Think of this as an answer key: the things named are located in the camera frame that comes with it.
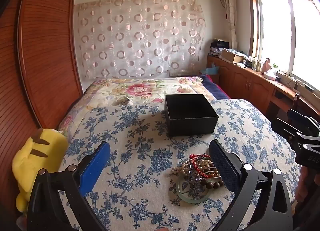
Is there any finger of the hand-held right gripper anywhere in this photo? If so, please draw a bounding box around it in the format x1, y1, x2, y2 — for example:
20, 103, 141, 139
287, 109, 320, 134
271, 118, 320, 153

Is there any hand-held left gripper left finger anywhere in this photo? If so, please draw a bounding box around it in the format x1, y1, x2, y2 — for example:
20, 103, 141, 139
27, 141, 111, 231

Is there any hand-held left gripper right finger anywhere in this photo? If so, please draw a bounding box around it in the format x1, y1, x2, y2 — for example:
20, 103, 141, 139
209, 140, 293, 231

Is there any purple crystal bead bracelet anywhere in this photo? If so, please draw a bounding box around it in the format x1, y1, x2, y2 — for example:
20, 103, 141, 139
184, 167, 202, 184

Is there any cream pearl bead bracelet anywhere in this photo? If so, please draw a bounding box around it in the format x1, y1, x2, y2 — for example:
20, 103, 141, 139
171, 159, 213, 177

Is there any pale green jade bangle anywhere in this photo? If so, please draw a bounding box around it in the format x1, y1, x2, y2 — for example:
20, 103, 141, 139
176, 178, 223, 204

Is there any black jewelry box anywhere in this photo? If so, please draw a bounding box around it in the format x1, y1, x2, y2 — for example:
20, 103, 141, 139
164, 94, 219, 137

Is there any person's right hand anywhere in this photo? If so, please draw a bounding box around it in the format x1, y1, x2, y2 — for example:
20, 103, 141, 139
295, 166, 320, 204

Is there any blue floral blanket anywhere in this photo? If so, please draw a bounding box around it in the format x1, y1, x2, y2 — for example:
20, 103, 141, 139
60, 98, 303, 231

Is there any yellow plush toy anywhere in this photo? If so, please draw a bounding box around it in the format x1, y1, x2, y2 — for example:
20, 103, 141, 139
12, 128, 69, 213

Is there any long wooden cabinet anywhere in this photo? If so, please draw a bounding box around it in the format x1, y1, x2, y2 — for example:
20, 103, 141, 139
206, 54, 320, 123

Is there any pink figurine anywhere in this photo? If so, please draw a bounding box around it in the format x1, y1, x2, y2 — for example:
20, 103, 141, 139
262, 57, 272, 73

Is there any navy blue blanket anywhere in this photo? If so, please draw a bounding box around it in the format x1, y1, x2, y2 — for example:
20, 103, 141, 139
201, 74, 231, 100

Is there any pink floral quilt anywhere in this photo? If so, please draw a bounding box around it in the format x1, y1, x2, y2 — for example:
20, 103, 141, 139
57, 76, 218, 143

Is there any open cardboard box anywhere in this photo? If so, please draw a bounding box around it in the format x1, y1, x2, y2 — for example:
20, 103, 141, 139
221, 49, 244, 63

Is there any wood-framed window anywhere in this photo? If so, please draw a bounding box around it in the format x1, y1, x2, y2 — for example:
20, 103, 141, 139
246, 0, 320, 92

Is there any teal crumpled paper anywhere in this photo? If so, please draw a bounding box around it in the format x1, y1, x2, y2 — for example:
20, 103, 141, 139
199, 63, 220, 75

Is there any pile of dark clutter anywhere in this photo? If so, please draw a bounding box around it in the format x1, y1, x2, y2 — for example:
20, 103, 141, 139
209, 38, 230, 57

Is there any patterned window curtain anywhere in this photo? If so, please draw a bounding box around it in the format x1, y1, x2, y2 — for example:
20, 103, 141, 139
221, 0, 239, 50

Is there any circle-patterned sheer cloth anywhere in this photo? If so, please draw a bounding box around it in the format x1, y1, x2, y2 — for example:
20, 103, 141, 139
73, 0, 207, 79

